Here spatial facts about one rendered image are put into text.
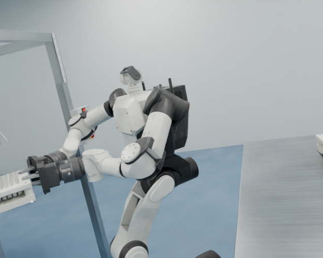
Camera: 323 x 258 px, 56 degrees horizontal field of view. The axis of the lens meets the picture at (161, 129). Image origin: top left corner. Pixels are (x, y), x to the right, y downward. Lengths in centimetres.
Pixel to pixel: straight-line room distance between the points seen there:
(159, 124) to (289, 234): 53
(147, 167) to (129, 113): 32
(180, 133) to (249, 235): 63
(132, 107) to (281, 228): 71
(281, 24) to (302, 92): 98
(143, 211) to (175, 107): 51
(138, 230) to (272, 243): 73
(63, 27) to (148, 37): 138
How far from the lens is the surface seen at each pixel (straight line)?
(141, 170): 103
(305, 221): 98
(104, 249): 260
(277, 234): 93
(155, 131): 105
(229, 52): 460
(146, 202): 140
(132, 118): 127
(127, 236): 145
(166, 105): 114
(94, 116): 164
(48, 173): 122
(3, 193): 119
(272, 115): 474
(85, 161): 121
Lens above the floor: 140
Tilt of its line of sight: 12 degrees down
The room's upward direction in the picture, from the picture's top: 11 degrees counter-clockwise
